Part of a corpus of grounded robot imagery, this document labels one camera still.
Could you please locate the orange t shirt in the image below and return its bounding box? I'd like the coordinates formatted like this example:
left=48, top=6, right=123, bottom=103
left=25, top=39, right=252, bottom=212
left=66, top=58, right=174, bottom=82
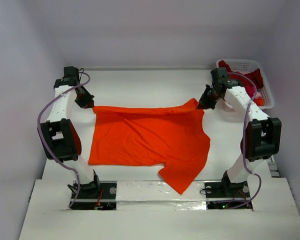
left=88, top=98, right=211, bottom=195

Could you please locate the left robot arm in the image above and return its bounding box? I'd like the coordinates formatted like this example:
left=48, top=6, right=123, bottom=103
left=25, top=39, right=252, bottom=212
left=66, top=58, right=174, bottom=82
left=37, top=66, right=101, bottom=198

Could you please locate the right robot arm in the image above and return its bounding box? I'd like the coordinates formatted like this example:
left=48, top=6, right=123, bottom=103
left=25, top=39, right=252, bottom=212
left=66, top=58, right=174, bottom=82
left=197, top=67, right=282, bottom=198

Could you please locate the white plastic basket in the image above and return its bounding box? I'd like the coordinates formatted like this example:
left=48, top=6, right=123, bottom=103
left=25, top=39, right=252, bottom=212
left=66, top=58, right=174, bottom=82
left=216, top=58, right=275, bottom=110

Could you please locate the dark red t shirt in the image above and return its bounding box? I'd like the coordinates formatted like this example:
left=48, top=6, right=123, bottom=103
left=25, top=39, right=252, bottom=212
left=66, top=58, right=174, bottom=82
left=217, top=60, right=264, bottom=89

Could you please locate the pink garment in basket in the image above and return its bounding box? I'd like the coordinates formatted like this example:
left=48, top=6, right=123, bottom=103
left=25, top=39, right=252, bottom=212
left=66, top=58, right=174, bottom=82
left=244, top=84, right=262, bottom=101

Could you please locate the small orange garment in basket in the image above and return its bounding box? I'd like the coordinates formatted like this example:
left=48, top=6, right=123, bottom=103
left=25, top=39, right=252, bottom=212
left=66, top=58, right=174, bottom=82
left=253, top=97, right=265, bottom=107

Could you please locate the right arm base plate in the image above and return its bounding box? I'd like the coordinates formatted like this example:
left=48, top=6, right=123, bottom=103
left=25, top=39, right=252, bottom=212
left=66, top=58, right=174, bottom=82
left=199, top=180, right=253, bottom=210

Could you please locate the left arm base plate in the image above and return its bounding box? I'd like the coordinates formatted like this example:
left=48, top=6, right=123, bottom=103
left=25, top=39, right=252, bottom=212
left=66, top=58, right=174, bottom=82
left=68, top=181, right=117, bottom=211

